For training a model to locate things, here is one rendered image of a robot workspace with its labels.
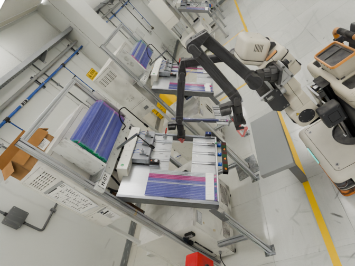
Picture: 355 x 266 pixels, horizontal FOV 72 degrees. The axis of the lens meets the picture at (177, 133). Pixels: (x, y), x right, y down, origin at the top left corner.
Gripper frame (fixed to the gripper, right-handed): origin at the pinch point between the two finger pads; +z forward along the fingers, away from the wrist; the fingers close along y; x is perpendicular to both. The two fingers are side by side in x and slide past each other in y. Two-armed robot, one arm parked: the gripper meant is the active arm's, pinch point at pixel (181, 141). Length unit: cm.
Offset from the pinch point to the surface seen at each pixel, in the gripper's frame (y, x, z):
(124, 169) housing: 40, -38, -10
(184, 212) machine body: 45, 1, 38
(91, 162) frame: 49, -55, -27
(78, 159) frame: 49, -63, -29
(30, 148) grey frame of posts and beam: 63, -78, -53
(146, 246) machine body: 58, -35, 70
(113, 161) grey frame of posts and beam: 38, -47, -16
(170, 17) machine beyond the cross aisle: -441, -58, 4
